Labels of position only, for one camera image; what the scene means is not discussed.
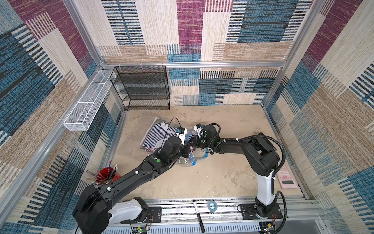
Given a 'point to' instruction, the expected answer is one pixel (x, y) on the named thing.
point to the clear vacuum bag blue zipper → (193, 155)
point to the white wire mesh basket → (82, 115)
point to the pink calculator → (285, 178)
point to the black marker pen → (198, 217)
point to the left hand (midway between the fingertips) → (190, 142)
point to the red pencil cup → (106, 175)
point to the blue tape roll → (215, 206)
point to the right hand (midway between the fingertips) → (188, 143)
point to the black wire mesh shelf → (142, 87)
